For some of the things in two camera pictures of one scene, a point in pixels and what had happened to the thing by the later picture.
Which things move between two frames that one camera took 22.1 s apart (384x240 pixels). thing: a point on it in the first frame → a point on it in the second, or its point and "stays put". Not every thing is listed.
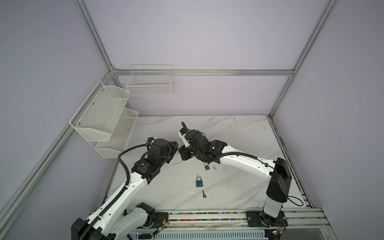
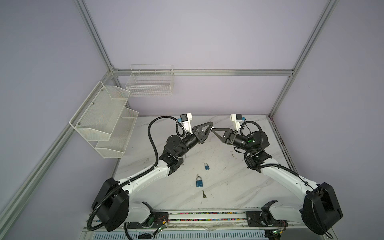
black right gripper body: x=186 y=153 → x=234 y=140
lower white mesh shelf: x=120 y=138 stays put
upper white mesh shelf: x=96 y=118 stays put
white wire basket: x=151 y=80 stays put
